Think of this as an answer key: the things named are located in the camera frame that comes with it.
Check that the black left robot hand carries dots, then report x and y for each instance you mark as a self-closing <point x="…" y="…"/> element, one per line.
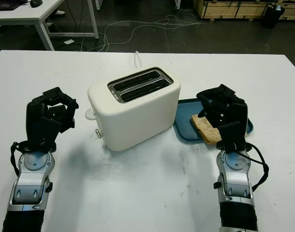
<point x="35" y="120"/>

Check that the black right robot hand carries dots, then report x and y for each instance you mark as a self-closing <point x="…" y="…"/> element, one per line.
<point x="241" y="113"/>

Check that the slice of brown bread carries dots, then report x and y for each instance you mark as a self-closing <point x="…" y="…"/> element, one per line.
<point x="208" y="131"/>

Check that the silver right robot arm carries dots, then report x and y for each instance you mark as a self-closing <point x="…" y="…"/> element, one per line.
<point x="234" y="178"/>

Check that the white toaster lever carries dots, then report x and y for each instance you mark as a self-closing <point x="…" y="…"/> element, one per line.
<point x="89" y="114"/>

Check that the blue plastic tray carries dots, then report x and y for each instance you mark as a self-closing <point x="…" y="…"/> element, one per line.
<point x="185" y="120"/>

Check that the white two-slot toaster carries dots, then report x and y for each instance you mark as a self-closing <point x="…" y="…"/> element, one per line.
<point x="137" y="116"/>

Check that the white paper on floor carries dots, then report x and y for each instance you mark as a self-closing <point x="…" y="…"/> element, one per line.
<point x="69" y="41"/>

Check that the black trash bin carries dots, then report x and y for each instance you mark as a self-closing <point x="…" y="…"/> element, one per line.
<point x="273" y="17"/>

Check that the white office desk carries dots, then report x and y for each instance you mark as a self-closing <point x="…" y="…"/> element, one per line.
<point x="21" y="12"/>

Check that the white shoe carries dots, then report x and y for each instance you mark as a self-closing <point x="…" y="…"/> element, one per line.
<point x="59" y="12"/>

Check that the black computer mouse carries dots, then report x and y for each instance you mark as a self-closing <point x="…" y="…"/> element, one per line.
<point x="35" y="2"/>

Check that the black keyboard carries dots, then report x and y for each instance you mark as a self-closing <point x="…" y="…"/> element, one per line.
<point x="3" y="4"/>

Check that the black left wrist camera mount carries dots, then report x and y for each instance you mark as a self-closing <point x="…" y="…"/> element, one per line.
<point x="52" y="130"/>

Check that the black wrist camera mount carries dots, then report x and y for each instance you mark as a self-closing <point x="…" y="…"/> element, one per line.
<point x="232" y="137"/>
<point x="52" y="130"/>

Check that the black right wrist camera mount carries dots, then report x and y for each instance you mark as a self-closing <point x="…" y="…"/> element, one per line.
<point x="232" y="137"/>

